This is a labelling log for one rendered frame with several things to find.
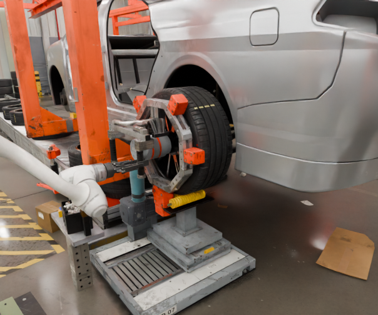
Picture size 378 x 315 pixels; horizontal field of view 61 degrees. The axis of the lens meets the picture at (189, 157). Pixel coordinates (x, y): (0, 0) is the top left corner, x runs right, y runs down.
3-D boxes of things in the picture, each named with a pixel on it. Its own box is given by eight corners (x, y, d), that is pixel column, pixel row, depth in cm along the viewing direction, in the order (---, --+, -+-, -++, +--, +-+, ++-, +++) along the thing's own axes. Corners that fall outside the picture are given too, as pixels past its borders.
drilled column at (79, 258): (94, 284, 202) (86, 225, 190) (77, 291, 196) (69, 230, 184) (87, 276, 209) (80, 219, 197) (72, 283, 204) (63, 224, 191)
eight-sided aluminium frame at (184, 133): (194, 199, 183) (191, 103, 167) (184, 202, 179) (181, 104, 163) (146, 174, 224) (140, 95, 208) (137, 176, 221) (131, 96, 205)
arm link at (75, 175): (87, 175, 159) (97, 192, 152) (55, 182, 150) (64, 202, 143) (88, 158, 153) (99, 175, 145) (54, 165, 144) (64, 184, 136)
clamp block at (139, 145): (154, 148, 168) (154, 138, 166) (139, 151, 163) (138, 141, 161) (149, 146, 172) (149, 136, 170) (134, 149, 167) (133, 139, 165)
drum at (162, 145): (173, 157, 192) (171, 134, 188) (141, 165, 180) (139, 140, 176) (160, 152, 203) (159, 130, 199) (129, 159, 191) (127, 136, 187)
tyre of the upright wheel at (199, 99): (161, 139, 248) (208, 205, 216) (134, 144, 234) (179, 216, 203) (188, 64, 204) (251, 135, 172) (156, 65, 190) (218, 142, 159)
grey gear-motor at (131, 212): (181, 229, 249) (179, 187, 238) (132, 249, 225) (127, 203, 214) (168, 220, 262) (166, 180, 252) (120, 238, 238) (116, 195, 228)
